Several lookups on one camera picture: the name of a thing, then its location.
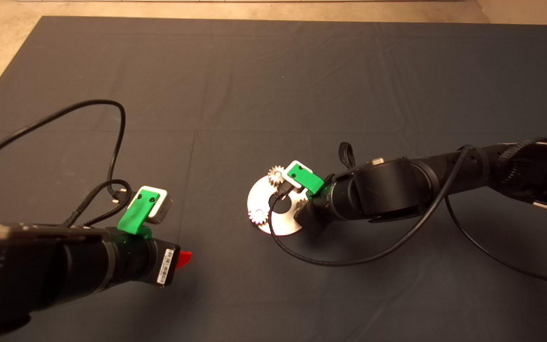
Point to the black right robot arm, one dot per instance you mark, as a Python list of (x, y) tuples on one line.
[(397, 187)]

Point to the right wrist camera green mount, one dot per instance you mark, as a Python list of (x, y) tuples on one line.
[(309, 178)]

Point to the round metal carrier plate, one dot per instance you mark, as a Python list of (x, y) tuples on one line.
[(283, 225)]

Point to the wrist camera green mount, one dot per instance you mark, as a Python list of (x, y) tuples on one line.
[(309, 178), (136, 213)]

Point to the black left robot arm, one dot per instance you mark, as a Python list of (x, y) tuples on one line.
[(41, 270)]

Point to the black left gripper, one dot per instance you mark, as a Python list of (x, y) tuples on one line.
[(140, 259)]

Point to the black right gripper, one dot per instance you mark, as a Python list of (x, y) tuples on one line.
[(323, 211)]

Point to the small steel planetary gear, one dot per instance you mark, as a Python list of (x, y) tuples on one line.
[(256, 217), (301, 204), (274, 178)]

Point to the left wrist camera green mount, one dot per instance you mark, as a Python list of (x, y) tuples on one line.
[(136, 213)]

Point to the dark grey table cloth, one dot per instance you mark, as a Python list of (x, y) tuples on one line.
[(302, 71)]

